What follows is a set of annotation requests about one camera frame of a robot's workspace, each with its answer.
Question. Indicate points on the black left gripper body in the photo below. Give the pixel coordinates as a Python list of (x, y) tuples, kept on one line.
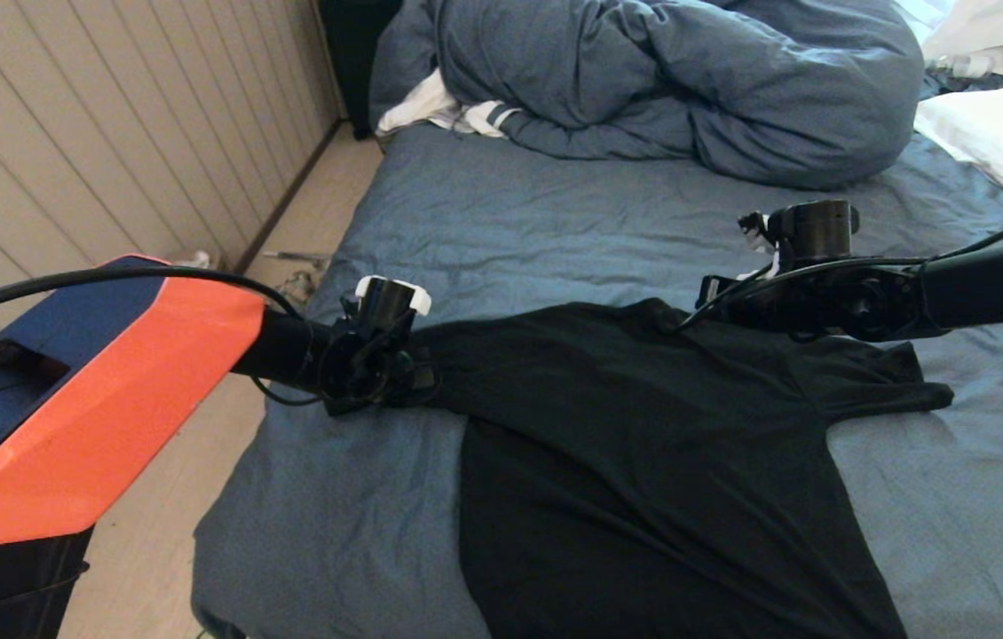
[(368, 368)]

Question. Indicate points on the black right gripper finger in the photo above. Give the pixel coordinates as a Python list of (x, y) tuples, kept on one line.
[(698, 319), (713, 291)]

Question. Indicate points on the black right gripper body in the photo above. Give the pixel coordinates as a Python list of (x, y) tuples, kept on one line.
[(830, 302)]

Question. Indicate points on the black t-shirt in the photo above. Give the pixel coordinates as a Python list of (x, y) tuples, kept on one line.
[(661, 461)]

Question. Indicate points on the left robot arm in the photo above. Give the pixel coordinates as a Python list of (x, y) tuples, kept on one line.
[(111, 399)]

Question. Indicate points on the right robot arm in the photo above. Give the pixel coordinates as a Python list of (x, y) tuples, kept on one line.
[(999, 280)]

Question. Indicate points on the small clutter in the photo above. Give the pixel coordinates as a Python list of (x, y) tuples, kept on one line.
[(299, 284)]

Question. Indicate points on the thin metal rod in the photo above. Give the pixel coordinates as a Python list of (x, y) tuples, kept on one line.
[(297, 257)]

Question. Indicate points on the blue bed sheet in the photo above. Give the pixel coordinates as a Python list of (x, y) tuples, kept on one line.
[(555, 222)]

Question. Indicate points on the white plastic bin bag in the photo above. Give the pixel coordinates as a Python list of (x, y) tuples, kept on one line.
[(195, 259)]

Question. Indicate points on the crumpled blue duvet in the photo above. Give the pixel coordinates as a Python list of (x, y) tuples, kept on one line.
[(688, 80)]

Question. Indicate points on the white pillow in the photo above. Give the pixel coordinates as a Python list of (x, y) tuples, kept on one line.
[(990, 129)]

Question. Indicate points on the dark patterned cloth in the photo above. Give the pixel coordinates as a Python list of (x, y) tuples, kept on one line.
[(967, 83)]

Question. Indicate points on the white striped garment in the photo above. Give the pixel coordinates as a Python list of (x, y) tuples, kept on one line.
[(426, 106)]

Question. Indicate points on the black bedside cabinet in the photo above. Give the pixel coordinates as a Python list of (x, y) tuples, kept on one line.
[(355, 62)]

